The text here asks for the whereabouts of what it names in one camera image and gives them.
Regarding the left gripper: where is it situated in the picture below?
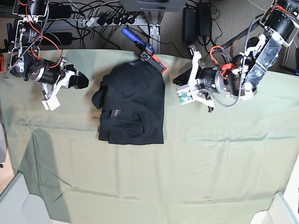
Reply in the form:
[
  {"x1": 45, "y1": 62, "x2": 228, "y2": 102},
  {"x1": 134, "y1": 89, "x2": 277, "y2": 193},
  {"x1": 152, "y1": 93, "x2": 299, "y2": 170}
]
[{"x1": 172, "y1": 45, "x2": 215, "y2": 112}]

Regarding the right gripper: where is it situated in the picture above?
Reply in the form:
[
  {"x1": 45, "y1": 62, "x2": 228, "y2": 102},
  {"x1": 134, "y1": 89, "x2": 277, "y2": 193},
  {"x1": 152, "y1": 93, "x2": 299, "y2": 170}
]
[{"x1": 42, "y1": 57, "x2": 89, "y2": 100}]

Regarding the dark navy T-shirt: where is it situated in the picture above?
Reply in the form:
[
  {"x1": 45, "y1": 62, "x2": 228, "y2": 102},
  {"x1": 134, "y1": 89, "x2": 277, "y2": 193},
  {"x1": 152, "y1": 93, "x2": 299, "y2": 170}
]
[{"x1": 92, "y1": 60, "x2": 165, "y2": 145}]

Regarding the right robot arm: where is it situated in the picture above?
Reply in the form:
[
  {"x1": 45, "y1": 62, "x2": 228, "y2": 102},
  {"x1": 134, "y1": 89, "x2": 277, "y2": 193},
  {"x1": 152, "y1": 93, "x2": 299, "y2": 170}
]
[{"x1": 3, "y1": 0, "x2": 89, "y2": 99}]

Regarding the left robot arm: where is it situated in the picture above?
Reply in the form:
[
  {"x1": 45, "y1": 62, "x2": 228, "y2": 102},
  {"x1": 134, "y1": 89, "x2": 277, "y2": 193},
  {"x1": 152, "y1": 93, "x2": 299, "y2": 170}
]
[{"x1": 173, "y1": 0, "x2": 299, "y2": 112}]

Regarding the blue orange bar clamp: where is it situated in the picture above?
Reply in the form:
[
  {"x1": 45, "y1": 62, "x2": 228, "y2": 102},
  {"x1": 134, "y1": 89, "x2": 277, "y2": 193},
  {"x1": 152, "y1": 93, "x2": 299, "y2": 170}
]
[{"x1": 121, "y1": 28, "x2": 168, "y2": 75}]

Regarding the black power brick left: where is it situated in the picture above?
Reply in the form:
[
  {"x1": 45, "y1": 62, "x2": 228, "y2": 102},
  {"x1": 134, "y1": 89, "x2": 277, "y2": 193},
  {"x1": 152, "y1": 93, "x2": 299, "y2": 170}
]
[{"x1": 43, "y1": 32, "x2": 73, "y2": 46}]

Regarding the black power adapter pair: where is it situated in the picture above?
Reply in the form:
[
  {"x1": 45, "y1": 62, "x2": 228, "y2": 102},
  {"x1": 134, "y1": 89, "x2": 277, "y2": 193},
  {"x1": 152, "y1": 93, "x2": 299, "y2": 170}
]
[{"x1": 182, "y1": 2, "x2": 212, "y2": 44}]

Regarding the white power strip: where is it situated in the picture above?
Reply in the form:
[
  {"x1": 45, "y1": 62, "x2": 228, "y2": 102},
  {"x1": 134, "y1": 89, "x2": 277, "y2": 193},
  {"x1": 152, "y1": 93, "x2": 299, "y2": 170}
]
[{"x1": 81, "y1": 14, "x2": 148, "y2": 28}]

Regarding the blue clamp at left edge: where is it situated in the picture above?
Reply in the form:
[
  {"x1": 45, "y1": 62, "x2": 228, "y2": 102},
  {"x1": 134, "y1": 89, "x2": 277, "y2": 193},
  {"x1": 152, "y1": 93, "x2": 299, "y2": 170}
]
[{"x1": 0, "y1": 23, "x2": 14, "y2": 53}]

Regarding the orange clamp jaw left edge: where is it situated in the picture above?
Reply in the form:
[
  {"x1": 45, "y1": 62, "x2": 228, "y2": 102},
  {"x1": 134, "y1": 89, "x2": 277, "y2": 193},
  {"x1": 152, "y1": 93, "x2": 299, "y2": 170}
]
[{"x1": 0, "y1": 55, "x2": 4, "y2": 73}]

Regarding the light green table cloth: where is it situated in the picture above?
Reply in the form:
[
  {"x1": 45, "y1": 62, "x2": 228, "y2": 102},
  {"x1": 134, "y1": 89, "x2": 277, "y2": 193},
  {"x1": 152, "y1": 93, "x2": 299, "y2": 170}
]
[{"x1": 0, "y1": 50, "x2": 299, "y2": 224}]

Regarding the clamp at right edge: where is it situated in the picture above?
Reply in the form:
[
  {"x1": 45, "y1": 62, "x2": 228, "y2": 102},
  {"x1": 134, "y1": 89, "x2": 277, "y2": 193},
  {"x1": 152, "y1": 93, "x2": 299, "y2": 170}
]
[{"x1": 280, "y1": 46, "x2": 299, "y2": 76}]

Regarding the white bin bottom left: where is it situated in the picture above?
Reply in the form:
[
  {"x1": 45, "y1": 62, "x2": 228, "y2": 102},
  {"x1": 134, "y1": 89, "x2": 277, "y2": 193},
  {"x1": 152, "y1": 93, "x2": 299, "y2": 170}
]
[{"x1": 0, "y1": 173, "x2": 52, "y2": 224}]

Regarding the white bin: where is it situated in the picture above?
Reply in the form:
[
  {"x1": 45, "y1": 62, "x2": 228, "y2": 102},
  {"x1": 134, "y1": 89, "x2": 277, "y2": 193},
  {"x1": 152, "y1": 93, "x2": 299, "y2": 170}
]
[
  {"x1": 250, "y1": 192, "x2": 299, "y2": 224},
  {"x1": 0, "y1": 173, "x2": 52, "y2": 224}
]

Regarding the white bin bottom right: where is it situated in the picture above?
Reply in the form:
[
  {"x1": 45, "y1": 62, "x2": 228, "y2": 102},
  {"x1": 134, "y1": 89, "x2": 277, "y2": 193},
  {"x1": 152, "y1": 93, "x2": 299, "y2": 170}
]
[{"x1": 250, "y1": 192, "x2": 299, "y2": 224}]

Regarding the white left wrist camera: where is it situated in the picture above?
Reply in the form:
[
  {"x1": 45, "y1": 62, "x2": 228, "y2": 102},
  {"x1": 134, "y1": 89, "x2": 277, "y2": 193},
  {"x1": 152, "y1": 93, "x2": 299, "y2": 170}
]
[{"x1": 177, "y1": 88, "x2": 194, "y2": 105}]

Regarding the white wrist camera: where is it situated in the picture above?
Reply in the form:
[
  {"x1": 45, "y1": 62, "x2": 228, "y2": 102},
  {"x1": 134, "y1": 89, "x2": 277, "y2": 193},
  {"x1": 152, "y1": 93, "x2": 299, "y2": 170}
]
[
  {"x1": 177, "y1": 88, "x2": 194, "y2": 105},
  {"x1": 42, "y1": 96, "x2": 60, "y2": 111}
]

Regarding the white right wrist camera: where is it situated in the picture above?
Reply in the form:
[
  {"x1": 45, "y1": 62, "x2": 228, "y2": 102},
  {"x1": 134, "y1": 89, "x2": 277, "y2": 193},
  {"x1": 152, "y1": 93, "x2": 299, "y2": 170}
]
[{"x1": 42, "y1": 96, "x2": 60, "y2": 111}]

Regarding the aluminium frame post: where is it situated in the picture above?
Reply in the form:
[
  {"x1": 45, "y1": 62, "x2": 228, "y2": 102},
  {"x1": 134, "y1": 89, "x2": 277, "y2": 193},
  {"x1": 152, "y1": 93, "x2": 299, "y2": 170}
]
[{"x1": 141, "y1": 12, "x2": 164, "y2": 54}]

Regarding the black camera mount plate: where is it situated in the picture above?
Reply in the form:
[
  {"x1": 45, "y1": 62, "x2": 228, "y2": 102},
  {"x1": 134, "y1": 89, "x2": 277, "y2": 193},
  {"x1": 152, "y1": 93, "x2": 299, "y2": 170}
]
[{"x1": 120, "y1": 0, "x2": 187, "y2": 12}]

